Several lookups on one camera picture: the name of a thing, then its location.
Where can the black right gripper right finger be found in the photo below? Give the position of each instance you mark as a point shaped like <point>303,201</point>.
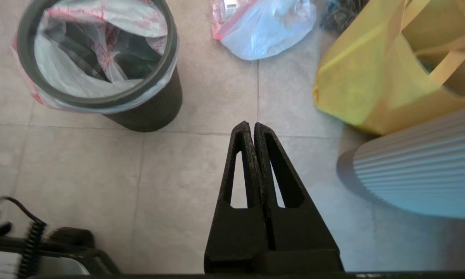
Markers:
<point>302,228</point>

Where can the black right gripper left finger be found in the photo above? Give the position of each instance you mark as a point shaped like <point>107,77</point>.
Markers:
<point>236,232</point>

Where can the white red bag with rubbish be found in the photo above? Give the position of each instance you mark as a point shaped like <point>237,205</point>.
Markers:
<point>263,35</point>

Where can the white bag with red print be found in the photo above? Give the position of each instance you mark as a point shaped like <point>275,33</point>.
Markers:
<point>69,77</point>

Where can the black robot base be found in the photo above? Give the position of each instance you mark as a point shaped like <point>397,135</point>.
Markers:
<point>81,248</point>

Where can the black round trash bin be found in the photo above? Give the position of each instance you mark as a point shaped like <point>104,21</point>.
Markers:
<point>154,112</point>

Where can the yellow plastic bag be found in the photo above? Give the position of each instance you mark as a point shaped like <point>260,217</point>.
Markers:
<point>364,77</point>

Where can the grey ribbed rounded object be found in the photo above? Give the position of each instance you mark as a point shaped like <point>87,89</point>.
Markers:
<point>422,174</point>

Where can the black tangled item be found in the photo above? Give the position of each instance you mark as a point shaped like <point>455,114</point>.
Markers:
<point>341,15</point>

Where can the white paper cup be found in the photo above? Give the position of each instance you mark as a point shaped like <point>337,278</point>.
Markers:
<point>230,4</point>

